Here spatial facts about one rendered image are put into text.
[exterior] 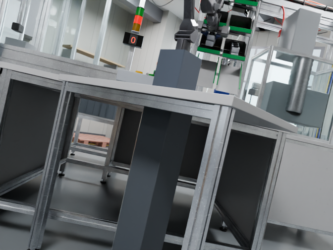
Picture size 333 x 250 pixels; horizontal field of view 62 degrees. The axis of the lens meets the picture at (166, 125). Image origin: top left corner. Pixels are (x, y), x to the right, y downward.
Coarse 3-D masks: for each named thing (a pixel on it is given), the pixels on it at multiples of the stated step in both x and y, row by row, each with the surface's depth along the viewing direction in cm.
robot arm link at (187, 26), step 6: (186, 0) 120; (192, 0) 120; (186, 6) 121; (192, 6) 121; (186, 12) 122; (192, 12) 122; (186, 18) 123; (192, 18) 123; (180, 24) 125; (186, 24) 123; (192, 24) 122; (180, 30) 125; (186, 30) 123; (192, 30) 122
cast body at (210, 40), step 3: (210, 33) 156; (213, 33) 156; (207, 36) 157; (210, 36) 156; (213, 36) 156; (207, 39) 158; (210, 39) 157; (213, 39) 157; (207, 42) 158; (210, 42) 157; (213, 42) 157; (207, 45) 159; (210, 45) 158; (213, 45) 159
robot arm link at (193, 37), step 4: (176, 32) 125; (192, 32) 122; (196, 32) 124; (176, 36) 125; (180, 36) 123; (184, 36) 122; (188, 36) 121; (192, 36) 122; (196, 36) 125; (176, 40) 126; (188, 40) 122; (192, 40) 122
